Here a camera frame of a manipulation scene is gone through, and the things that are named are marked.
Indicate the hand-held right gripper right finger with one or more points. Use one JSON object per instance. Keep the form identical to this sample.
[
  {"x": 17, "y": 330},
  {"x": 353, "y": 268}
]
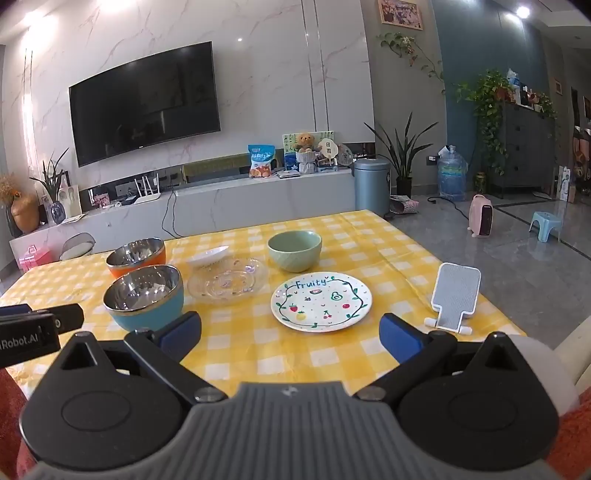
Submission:
[{"x": 399, "y": 334}]

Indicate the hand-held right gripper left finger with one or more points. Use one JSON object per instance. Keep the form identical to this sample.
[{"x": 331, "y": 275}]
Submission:
[{"x": 182, "y": 330}]

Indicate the blue steel bowl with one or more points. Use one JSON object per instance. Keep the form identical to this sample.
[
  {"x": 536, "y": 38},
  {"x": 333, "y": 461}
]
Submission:
[{"x": 152, "y": 311}]

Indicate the clear glass plate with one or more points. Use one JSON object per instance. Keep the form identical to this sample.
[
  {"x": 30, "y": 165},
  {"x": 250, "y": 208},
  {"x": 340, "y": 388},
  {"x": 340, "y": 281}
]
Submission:
[{"x": 228, "y": 281}]

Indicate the orange steel bowl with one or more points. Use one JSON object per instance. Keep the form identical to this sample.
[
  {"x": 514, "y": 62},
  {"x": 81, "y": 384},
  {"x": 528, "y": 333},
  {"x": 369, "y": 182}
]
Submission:
[{"x": 138, "y": 265}]

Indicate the small white plate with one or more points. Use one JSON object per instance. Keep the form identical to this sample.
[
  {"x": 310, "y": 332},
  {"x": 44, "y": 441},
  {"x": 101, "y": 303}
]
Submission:
[{"x": 208, "y": 255}]

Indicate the white fruit print plate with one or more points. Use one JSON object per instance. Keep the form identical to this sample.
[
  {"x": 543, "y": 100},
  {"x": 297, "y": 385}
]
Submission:
[{"x": 321, "y": 302}]

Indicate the green ceramic bowl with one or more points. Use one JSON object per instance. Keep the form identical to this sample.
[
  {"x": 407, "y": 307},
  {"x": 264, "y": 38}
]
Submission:
[{"x": 295, "y": 256}]

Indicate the white phone stand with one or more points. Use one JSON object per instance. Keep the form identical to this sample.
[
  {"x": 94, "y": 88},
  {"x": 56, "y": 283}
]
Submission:
[{"x": 455, "y": 288}]

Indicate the pink storage box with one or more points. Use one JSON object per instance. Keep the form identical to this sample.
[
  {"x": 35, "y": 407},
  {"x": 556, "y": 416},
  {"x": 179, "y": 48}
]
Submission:
[{"x": 34, "y": 258}]

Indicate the orange cloth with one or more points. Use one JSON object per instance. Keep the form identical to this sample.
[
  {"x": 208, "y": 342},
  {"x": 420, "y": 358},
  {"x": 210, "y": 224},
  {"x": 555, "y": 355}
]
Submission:
[{"x": 9, "y": 415}]

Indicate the black chair with grey back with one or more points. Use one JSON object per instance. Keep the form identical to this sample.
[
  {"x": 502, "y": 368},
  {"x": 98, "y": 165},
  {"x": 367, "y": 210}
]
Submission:
[{"x": 77, "y": 247}]

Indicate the gold vase with dried flowers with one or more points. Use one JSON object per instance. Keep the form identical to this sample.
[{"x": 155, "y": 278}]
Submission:
[{"x": 25, "y": 212}]

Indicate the green plant in blue vase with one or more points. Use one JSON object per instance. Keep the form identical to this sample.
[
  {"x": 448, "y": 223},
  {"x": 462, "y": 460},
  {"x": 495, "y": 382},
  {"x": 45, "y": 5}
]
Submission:
[{"x": 56, "y": 210}]

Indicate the pink patterned bag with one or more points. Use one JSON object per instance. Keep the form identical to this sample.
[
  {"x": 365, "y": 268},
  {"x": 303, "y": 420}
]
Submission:
[{"x": 405, "y": 204}]

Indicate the white marble television cabinet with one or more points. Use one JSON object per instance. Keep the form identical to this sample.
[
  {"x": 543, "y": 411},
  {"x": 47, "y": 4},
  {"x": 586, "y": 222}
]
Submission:
[{"x": 231, "y": 207}]

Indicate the white router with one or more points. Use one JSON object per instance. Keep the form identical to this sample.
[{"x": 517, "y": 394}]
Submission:
[{"x": 147, "y": 196}]

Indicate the white framed picture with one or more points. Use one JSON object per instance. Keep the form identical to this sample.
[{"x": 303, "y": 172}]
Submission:
[{"x": 71, "y": 201}]

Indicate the pink space heater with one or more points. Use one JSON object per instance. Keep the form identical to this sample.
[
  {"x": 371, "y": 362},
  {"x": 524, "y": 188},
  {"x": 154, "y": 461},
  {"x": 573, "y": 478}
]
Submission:
[{"x": 481, "y": 216}]

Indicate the blue-grey trash can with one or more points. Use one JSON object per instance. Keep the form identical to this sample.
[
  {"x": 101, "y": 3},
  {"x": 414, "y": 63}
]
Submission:
[{"x": 371, "y": 187}]

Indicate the white rounded object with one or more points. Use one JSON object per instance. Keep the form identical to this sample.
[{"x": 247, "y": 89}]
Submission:
[{"x": 549, "y": 369}]

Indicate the olive long box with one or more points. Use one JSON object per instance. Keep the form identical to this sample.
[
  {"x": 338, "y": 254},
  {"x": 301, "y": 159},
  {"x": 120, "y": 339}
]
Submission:
[{"x": 217, "y": 168}]

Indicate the blue water jug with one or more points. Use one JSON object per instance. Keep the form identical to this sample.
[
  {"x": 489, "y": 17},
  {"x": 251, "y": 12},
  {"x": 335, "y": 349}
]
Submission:
[{"x": 451, "y": 177}]

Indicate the small yellow jar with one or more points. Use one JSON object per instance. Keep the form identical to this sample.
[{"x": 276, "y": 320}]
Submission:
[{"x": 481, "y": 183}]

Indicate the potted snake plant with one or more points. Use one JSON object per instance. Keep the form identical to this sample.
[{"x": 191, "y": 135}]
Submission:
[{"x": 404, "y": 157}]

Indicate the small blue stool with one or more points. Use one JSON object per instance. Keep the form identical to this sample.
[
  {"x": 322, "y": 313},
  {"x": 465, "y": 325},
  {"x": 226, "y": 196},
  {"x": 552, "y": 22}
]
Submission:
[{"x": 545, "y": 219}]

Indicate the blue snack bag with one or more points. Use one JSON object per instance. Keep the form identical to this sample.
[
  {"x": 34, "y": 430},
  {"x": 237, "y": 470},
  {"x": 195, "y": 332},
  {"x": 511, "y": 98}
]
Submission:
[{"x": 262, "y": 161}]

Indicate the round decorative plate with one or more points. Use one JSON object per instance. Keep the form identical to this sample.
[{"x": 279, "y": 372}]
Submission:
[{"x": 344, "y": 154}]

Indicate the stack of flat boxes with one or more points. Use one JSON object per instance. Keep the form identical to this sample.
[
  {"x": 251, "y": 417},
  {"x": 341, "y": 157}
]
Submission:
[{"x": 288, "y": 174}]

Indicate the grey wrapped pot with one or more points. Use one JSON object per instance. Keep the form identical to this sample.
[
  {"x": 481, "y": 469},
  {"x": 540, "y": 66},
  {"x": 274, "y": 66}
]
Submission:
[{"x": 307, "y": 161}]

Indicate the white round hand fan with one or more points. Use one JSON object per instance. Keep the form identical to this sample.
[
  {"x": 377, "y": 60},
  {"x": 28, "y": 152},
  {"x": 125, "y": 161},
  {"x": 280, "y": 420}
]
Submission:
[{"x": 327, "y": 146}]

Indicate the brown teddy bear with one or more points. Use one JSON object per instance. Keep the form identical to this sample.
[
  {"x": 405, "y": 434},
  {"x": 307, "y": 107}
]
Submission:
[{"x": 304, "y": 141}]

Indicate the green picture card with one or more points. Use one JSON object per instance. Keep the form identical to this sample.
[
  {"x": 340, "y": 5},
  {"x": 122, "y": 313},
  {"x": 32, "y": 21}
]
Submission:
[{"x": 288, "y": 141}]

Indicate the white upright box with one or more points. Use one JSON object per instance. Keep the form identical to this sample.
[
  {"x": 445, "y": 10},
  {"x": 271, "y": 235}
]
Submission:
[{"x": 564, "y": 183}]

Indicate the dark grey dresser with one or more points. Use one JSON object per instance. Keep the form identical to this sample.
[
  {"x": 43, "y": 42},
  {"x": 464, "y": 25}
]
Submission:
[{"x": 526, "y": 147}]

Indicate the trailing pothos plant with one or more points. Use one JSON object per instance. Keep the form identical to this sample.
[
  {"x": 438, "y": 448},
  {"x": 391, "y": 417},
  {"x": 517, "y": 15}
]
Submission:
[{"x": 487, "y": 101}]

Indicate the small potted plant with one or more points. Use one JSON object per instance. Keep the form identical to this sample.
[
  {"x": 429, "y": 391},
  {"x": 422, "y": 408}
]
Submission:
[{"x": 545, "y": 104}]

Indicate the ceiling spotlight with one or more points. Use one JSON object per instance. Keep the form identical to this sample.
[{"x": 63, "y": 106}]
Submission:
[{"x": 523, "y": 11}]

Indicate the pink photo frame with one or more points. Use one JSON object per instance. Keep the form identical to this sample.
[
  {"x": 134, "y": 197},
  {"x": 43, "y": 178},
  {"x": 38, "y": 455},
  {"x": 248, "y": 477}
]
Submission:
[{"x": 101, "y": 200}]

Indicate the black wall television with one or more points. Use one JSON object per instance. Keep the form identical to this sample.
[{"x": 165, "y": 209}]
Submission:
[{"x": 143, "y": 101}]

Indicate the wall vine plant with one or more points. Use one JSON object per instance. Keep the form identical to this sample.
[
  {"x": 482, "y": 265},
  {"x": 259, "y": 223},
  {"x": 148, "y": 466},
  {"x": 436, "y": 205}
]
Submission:
[{"x": 406, "y": 46}]

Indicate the framed wall picture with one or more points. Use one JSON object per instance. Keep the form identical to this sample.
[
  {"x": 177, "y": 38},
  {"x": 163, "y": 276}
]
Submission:
[{"x": 400, "y": 13}]

